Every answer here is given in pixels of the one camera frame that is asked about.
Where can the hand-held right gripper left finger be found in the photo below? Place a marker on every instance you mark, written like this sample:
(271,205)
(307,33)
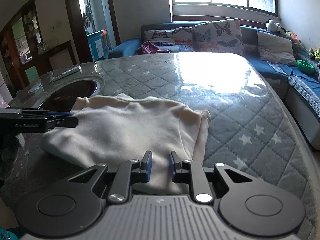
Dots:
(148,167)

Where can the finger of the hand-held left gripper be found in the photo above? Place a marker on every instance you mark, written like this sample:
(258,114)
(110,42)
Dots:
(60,114)
(65,122)

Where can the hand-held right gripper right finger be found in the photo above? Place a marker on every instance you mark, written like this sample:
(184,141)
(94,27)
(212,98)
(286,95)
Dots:
(172,167)

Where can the cream fleece garment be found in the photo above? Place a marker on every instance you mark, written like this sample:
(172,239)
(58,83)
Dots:
(120,130)

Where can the hanging clothes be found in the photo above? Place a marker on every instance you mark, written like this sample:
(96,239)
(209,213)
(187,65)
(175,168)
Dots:
(87,17)

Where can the round black induction cooktop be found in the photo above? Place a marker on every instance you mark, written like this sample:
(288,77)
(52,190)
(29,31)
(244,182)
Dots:
(70,92)

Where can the grey remote control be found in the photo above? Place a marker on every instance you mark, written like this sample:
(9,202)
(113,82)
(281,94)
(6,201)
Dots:
(66,73)

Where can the green board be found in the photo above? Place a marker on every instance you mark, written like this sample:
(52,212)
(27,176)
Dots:
(31,74)

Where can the blue cabinet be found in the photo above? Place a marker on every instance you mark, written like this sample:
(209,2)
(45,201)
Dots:
(96,45)

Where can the grey quilted star tablecloth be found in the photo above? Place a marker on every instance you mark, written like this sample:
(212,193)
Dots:
(237,120)

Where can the blue corner sofa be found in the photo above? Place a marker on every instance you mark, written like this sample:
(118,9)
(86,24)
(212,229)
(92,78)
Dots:
(122,48)

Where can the wooden display cabinet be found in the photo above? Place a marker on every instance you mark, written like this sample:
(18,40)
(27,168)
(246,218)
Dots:
(32,25)

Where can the pink cloth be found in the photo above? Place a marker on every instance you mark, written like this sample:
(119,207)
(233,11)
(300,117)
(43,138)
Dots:
(148,48)

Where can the teal object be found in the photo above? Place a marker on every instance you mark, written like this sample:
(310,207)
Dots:
(7,233)

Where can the long butterfly print pillow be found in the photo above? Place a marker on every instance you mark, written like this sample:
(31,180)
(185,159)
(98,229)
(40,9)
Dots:
(170,36)

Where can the square butterfly print pillow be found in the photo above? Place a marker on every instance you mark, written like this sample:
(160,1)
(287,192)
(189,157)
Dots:
(217,36)

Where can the blue sofa cover cloth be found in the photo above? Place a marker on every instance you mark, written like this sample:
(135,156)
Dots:
(300,76)

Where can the grey pillow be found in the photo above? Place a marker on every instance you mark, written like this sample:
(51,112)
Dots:
(275,47)

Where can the green plastic bowl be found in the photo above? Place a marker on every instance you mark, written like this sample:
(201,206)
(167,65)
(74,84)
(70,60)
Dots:
(306,66)

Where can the panda plush toy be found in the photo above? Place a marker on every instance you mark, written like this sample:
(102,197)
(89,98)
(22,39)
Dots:
(272,26)

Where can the colourful plastic toys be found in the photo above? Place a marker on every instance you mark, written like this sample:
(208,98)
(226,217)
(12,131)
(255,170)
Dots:
(293,37)

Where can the brown and green plush toys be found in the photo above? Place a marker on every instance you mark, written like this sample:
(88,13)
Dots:
(315,54)

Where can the dark wooden door frame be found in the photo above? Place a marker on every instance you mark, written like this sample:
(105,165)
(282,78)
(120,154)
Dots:
(72,25)

